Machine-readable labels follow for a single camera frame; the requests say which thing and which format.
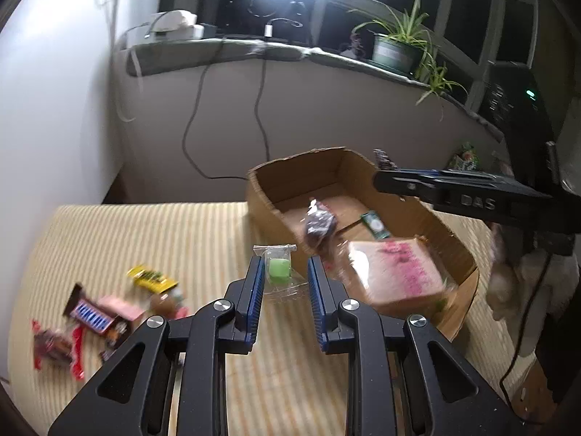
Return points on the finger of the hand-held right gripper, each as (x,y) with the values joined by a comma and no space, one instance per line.
(399,184)

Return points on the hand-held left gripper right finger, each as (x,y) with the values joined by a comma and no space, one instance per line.
(316,299)

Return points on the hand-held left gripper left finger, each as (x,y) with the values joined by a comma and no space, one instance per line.
(256,290)

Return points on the dark patterned snack packet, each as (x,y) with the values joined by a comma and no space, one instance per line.
(386,160)

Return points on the green jelly cube packet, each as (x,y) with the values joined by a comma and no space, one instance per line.
(278,269)

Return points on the brown cardboard box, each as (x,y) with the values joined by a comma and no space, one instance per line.
(408,218)

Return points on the green label snack packet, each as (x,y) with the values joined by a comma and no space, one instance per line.
(375,226)

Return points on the clear packet of dark snacks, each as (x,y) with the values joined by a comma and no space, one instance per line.
(320,227)

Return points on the pink printed bread packet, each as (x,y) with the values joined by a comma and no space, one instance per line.
(399,272)

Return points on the brown egg packet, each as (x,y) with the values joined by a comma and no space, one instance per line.
(165,302)

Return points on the yellow candy packet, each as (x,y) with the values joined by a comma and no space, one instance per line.
(152,278)

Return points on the pink snack packet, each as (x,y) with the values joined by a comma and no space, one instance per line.
(121,308)

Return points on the Snickers bar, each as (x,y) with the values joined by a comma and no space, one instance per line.
(90,315)

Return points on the red date packet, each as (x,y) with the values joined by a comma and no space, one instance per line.
(54,347)

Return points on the person's right forearm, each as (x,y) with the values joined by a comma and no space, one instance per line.
(508,286)

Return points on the green snack bag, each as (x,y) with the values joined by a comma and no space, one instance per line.
(464,158)

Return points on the potted spider plant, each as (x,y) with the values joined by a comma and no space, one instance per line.
(392,52)

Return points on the grey stone windowsill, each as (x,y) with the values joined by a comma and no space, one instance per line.
(227,52)

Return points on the white power strip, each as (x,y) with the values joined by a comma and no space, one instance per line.
(174,20)

